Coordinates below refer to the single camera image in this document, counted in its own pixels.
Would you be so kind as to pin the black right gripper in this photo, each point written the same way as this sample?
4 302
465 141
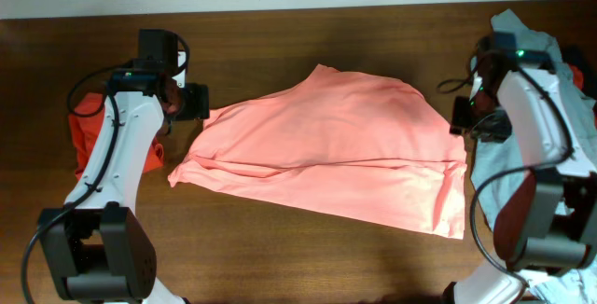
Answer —
497 133

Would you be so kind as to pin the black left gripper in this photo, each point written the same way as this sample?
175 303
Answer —
197 102

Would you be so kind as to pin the salmon pink t-shirt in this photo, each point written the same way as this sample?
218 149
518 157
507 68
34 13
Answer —
360 146

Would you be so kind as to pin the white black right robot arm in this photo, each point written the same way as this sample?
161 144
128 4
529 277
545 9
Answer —
548 225

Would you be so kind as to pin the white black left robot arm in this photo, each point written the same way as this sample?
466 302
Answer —
95 247

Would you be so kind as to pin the light blue t-shirt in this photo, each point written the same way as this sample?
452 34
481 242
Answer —
576 286

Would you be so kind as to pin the dark red garment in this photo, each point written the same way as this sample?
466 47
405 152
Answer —
584 75

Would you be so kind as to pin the red folded printed t-shirt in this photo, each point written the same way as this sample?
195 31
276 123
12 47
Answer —
85 131

